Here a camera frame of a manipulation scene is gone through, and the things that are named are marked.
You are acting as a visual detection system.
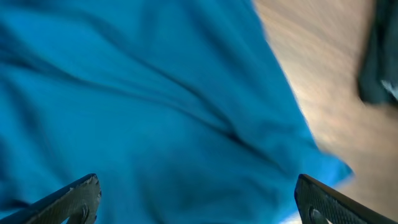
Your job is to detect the light blue denim jeans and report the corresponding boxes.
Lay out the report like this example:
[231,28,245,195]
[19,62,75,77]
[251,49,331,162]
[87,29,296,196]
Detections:
[381,80,398,100]

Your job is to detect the folded black garment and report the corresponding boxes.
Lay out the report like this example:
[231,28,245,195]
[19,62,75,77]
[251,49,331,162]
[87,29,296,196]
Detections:
[358,0,397,105]

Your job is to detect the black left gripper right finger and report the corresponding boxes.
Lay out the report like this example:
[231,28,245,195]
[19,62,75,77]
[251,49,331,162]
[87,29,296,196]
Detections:
[294,174,397,224]

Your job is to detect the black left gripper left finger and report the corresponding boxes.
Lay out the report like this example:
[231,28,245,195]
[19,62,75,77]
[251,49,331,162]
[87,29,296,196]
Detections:
[1,174,102,224]

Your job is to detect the blue t-shirt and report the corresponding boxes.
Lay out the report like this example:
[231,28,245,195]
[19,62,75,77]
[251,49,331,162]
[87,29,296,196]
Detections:
[1,0,353,223]

